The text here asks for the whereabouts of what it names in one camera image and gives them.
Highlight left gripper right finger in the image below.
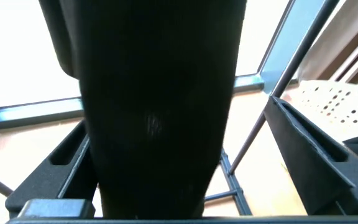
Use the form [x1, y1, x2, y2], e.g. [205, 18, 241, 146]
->
[263, 95, 358, 217]

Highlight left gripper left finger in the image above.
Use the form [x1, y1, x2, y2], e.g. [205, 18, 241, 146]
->
[4, 119, 99, 218]

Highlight brown curtain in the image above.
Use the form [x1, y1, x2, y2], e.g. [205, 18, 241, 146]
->
[296, 0, 358, 90]

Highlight black shorts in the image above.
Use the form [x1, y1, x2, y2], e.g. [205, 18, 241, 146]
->
[38, 0, 247, 218]

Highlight black clothes rack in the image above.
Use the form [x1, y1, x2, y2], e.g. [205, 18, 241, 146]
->
[0, 0, 340, 217]

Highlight white laundry basket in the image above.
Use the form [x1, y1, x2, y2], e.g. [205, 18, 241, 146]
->
[286, 80, 358, 144]

